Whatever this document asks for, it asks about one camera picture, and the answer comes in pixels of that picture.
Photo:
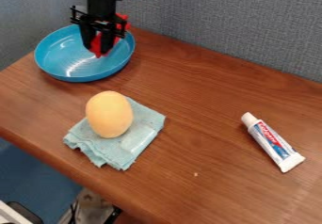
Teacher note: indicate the clear small plastic piece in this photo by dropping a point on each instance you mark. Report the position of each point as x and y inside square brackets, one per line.
[136, 138]

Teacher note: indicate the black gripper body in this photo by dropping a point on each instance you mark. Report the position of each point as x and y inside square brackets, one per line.
[99, 11]

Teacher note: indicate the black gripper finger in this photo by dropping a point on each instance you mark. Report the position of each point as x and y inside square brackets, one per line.
[87, 33]
[107, 40]

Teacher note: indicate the white toothpaste tube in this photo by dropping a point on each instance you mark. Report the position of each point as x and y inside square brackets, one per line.
[285, 156]

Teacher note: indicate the blue plate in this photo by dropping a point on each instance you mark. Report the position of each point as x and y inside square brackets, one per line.
[63, 58]

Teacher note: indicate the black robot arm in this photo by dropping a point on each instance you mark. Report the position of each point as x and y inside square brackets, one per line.
[102, 26]

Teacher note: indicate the light blue folded cloth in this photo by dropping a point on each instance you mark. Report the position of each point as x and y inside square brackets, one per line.
[103, 150]

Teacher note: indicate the orange egg-shaped sponge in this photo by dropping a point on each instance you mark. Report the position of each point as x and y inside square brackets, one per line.
[110, 114]

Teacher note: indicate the red plastic block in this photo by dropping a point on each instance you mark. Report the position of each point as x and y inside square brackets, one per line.
[120, 27]

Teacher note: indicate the grey object under table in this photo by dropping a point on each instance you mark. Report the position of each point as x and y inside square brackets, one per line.
[91, 209]

